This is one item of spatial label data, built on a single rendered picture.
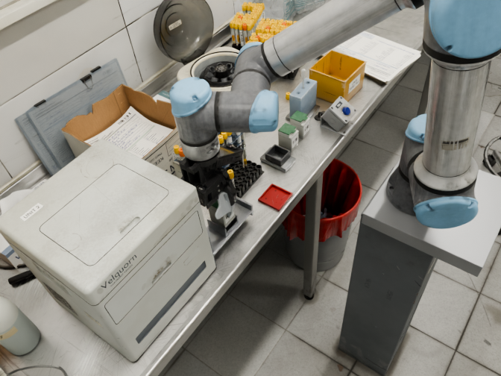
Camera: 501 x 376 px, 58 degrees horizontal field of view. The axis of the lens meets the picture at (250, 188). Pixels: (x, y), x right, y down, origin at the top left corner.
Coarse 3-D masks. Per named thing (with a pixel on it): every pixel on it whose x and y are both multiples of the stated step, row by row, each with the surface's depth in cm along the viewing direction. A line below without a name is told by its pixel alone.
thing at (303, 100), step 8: (304, 80) 140; (312, 80) 140; (296, 88) 138; (304, 88) 138; (312, 88) 139; (296, 96) 135; (304, 96) 136; (312, 96) 141; (296, 104) 137; (304, 104) 138; (312, 104) 144; (304, 112) 141; (312, 112) 144
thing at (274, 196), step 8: (272, 184) 125; (264, 192) 123; (272, 192) 124; (280, 192) 123; (288, 192) 123; (264, 200) 122; (272, 200) 122; (280, 200) 122; (288, 200) 122; (280, 208) 120
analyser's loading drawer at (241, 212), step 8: (240, 200) 115; (240, 208) 116; (248, 208) 115; (240, 216) 114; (208, 224) 112; (216, 224) 109; (232, 224) 113; (240, 224) 113; (208, 232) 112; (216, 232) 111; (224, 232) 109; (232, 232) 111; (216, 240) 110; (224, 240) 110; (216, 248) 108
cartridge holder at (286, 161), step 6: (270, 150) 130; (276, 150) 132; (282, 150) 131; (288, 150) 129; (264, 156) 132; (270, 156) 128; (276, 156) 131; (282, 156) 131; (288, 156) 129; (264, 162) 132; (270, 162) 130; (276, 162) 128; (282, 162) 128; (288, 162) 129; (294, 162) 130; (282, 168) 128; (288, 168) 128
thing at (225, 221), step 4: (212, 208) 106; (216, 208) 105; (212, 212) 107; (212, 216) 109; (224, 216) 106; (232, 216) 109; (212, 220) 110; (216, 220) 109; (220, 220) 108; (224, 220) 107; (228, 220) 108; (232, 220) 110; (220, 224) 109; (224, 224) 108; (228, 224) 109
